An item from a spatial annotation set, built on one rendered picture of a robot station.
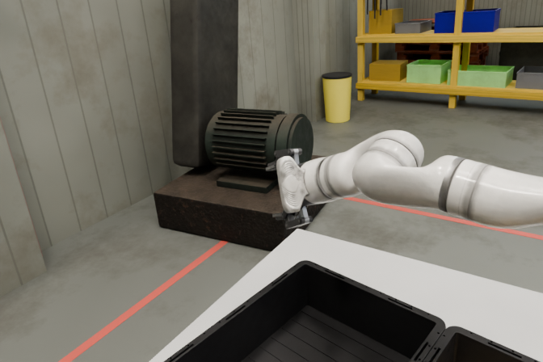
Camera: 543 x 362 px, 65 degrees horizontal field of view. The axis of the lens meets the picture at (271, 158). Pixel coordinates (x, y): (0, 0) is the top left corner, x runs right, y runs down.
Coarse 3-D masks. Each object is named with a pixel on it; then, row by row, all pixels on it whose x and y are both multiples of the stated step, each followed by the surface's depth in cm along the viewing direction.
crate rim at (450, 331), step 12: (444, 336) 65; (468, 336) 65; (480, 336) 64; (432, 348) 63; (444, 348) 63; (492, 348) 62; (504, 348) 62; (432, 360) 63; (516, 360) 60; (528, 360) 60
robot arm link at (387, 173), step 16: (384, 144) 56; (400, 144) 55; (368, 160) 54; (384, 160) 53; (400, 160) 54; (448, 160) 51; (352, 176) 57; (368, 176) 54; (384, 176) 52; (400, 176) 52; (416, 176) 51; (432, 176) 50; (448, 176) 49; (368, 192) 55; (384, 192) 54; (400, 192) 53; (416, 192) 51; (432, 192) 50; (432, 208) 53
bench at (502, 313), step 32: (288, 256) 128; (320, 256) 127; (352, 256) 126; (384, 256) 125; (256, 288) 115; (384, 288) 111; (416, 288) 110; (448, 288) 109; (480, 288) 109; (512, 288) 108; (448, 320) 99; (480, 320) 98; (512, 320) 98; (160, 352) 96
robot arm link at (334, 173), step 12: (384, 132) 59; (396, 132) 57; (360, 144) 62; (408, 144) 55; (420, 144) 56; (336, 156) 64; (348, 156) 62; (360, 156) 62; (420, 156) 56; (324, 168) 64; (336, 168) 62; (348, 168) 62; (324, 180) 64; (336, 180) 62; (348, 180) 61; (324, 192) 66; (336, 192) 63; (348, 192) 62; (360, 192) 63
